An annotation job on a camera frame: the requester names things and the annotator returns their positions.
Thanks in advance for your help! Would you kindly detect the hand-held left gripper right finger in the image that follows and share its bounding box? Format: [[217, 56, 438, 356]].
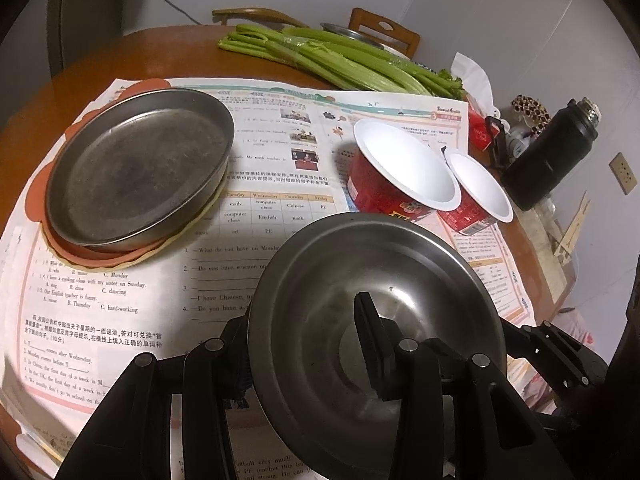
[[352, 290, 556, 480]]

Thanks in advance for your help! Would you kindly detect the celery bunch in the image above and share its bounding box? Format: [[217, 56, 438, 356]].
[[217, 24, 466, 98]]

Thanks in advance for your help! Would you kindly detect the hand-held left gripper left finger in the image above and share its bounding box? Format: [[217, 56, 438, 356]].
[[54, 310, 253, 480]]

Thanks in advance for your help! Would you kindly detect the wall socket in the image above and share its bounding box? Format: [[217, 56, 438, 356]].
[[609, 152, 638, 196]]

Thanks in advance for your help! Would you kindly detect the wall cable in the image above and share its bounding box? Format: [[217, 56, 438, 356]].
[[145, 0, 207, 27]]

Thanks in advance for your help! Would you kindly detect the large steel bowl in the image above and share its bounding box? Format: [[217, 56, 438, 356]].
[[247, 211, 508, 480]]

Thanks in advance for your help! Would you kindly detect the wooden slat stand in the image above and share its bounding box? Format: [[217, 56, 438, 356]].
[[550, 192, 593, 266]]

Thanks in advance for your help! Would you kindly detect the printed newspaper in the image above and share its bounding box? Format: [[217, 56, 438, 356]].
[[0, 77, 536, 480]]

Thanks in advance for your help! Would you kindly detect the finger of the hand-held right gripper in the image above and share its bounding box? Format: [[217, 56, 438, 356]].
[[505, 321, 608, 403]]

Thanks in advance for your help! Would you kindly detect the brown dotted bundle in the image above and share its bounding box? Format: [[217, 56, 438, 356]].
[[511, 94, 552, 126]]

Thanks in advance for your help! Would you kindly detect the yellow plastic plate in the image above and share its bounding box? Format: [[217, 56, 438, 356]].
[[42, 180, 231, 271]]

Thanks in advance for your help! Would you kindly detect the red tissue packet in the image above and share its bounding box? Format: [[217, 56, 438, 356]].
[[450, 52, 501, 153]]

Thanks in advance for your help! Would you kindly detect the large red paper bowl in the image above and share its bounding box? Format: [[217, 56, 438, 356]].
[[347, 119, 462, 223]]

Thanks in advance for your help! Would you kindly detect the black strap loop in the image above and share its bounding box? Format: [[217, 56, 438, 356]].
[[484, 116, 508, 168]]

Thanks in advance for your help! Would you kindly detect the white ceramic cup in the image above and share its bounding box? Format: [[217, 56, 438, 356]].
[[505, 127, 533, 158]]

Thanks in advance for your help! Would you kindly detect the shallow steel plate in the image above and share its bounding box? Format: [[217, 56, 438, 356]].
[[46, 87, 236, 253]]

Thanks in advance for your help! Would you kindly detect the orange plastic plate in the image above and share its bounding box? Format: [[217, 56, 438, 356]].
[[27, 78, 226, 267]]

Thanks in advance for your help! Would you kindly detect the small red paper bowl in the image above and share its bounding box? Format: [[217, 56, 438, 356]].
[[437, 147, 514, 236]]

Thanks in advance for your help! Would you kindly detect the grey refrigerator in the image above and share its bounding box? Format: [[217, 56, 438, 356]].
[[0, 0, 133, 76]]

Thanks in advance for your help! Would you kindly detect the small steel bowl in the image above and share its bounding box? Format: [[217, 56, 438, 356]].
[[320, 22, 386, 51]]

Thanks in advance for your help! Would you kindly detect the wooden chair with cutout back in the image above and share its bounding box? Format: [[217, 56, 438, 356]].
[[348, 7, 421, 58]]

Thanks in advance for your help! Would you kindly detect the black thermos bottle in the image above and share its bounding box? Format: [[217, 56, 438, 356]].
[[501, 97, 600, 211]]

